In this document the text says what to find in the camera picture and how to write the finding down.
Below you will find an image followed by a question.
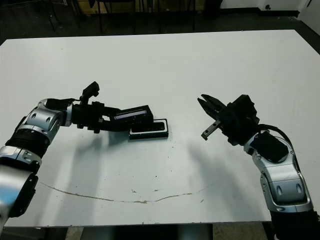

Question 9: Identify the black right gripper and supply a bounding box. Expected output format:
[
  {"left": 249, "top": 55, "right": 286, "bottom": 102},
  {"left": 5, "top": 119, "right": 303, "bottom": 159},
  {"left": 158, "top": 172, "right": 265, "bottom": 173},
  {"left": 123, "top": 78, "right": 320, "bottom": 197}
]
[{"left": 197, "top": 94, "right": 258, "bottom": 146}]

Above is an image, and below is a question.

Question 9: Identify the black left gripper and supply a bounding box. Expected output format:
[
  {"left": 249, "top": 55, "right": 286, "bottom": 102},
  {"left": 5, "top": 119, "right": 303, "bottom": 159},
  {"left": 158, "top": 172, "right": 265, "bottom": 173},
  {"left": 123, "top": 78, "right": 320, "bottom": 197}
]
[{"left": 71, "top": 101, "right": 133, "bottom": 135}]

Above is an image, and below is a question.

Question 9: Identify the black box lid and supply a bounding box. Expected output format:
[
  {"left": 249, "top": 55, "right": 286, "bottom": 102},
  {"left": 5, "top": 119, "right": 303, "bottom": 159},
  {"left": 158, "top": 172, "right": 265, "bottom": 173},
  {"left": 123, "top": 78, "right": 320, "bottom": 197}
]
[{"left": 112, "top": 104, "right": 154, "bottom": 126}]

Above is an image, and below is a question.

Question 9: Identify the black box base white insert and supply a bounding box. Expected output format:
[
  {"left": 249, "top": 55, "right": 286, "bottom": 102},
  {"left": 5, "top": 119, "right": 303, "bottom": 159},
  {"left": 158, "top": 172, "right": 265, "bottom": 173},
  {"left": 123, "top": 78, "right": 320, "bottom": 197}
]
[{"left": 128, "top": 119, "right": 170, "bottom": 141}]

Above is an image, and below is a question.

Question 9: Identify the black trash bin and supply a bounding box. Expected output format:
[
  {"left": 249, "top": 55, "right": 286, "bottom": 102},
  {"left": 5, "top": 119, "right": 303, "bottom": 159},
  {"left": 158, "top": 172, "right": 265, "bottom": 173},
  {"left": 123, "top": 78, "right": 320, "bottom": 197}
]
[{"left": 203, "top": 0, "right": 223, "bottom": 19}]

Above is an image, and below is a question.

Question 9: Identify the brown wooden board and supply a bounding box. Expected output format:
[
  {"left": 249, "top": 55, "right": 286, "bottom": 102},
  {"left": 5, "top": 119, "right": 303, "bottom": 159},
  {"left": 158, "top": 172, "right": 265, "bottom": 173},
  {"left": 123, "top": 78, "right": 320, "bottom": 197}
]
[{"left": 77, "top": 0, "right": 201, "bottom": 13}]

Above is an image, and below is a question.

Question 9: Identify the dark robot lower body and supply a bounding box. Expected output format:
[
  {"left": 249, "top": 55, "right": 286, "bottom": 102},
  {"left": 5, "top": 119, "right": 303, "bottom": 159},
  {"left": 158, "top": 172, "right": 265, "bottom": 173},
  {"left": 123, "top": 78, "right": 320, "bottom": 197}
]
[{"left": 64, "top": 224, "right": 213, "bottom": 240}]

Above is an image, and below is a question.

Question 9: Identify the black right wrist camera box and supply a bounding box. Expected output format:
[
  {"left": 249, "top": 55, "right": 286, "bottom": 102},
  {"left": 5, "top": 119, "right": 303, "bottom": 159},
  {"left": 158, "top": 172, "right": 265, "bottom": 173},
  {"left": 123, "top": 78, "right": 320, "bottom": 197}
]
[{"left": 228, "top": 94, "right": 260, "bottom": 125}]

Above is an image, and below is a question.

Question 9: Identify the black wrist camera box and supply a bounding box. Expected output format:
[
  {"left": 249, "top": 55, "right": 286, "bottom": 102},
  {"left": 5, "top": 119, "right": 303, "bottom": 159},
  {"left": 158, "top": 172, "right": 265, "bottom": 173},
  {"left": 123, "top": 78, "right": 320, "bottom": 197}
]
[
  {"left": 79, "top": 81, "right": 101, "bottom": 106},
  {"left": 228, "top": 94, "right": 260, "bottom": 125}
]

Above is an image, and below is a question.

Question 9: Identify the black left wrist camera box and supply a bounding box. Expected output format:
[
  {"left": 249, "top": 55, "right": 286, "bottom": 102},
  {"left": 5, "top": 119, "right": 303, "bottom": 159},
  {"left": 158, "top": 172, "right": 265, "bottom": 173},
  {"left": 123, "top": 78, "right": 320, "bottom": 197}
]
[{"left": 79, "top": 81, "right": 101, "bottom": 106}]

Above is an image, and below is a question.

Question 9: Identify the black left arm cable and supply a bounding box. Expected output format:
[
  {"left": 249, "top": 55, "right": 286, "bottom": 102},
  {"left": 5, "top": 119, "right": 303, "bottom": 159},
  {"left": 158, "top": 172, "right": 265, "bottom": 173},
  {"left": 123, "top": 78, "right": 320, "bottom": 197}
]
[{"left": 47, "top": 97, "right": 84, "bottom": 104}]

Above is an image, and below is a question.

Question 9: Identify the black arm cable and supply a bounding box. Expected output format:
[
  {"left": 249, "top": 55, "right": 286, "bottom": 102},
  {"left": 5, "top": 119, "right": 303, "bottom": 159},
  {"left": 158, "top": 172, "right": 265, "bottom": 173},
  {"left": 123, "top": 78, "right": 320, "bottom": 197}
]
[
  {"left": 47, "top": 97, "right": 84, "bottom": 104},
  {"left": 257, "top": 123, "right": 301, "bottom": 166}
]

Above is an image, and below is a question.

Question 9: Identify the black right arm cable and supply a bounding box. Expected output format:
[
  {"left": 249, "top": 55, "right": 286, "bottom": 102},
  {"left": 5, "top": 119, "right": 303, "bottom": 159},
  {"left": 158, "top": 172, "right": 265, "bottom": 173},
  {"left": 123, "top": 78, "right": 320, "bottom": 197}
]
[{"left": 257, "top": 123, "right": 301, "bottom": 166}]

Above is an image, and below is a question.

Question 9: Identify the black metal table frame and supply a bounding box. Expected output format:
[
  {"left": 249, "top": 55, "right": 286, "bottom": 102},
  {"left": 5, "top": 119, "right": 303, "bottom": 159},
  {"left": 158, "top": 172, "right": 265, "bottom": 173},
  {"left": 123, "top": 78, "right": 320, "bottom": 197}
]
[{"left": 96, "top": 0, "right": 197, "bottom": 35}]

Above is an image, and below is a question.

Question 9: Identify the black metal chair frame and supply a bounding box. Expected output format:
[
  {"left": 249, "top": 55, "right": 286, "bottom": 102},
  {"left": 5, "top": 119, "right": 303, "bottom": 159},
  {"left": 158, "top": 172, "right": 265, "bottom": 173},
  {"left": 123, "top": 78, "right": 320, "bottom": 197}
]
[{"left": 47, "top": 0, "right": 82, "bottom": 32}]

